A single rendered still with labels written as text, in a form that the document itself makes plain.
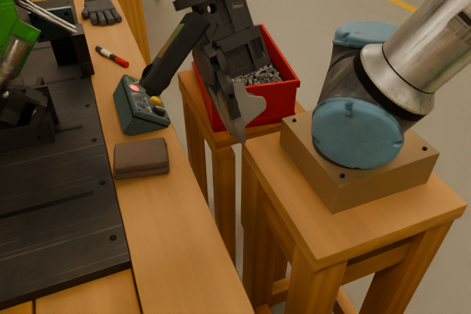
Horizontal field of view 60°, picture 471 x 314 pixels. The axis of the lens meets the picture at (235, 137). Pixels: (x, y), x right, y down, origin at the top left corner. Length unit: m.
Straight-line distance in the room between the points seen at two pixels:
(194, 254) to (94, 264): 0.14
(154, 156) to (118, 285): 0.23
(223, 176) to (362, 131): 0.59
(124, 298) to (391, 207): 0.48
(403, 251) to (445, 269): 0.96
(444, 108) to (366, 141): 2.19
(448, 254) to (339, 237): 1.22
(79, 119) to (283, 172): 0.44
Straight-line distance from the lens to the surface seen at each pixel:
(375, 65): 0.52
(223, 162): 1.01
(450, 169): 2.29
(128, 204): 0.71
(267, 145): 0.87
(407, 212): 0.80
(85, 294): 0.66
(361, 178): 0.73
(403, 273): 0.97
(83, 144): 0.85
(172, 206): 0.69
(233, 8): 0.54
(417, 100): 0.52
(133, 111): 0.82
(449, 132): 2.53
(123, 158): 0.75
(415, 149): 0.81
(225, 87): 0.51
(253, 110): 0.56
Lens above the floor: 1.42
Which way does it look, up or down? 40 degrees down
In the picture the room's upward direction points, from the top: straight up
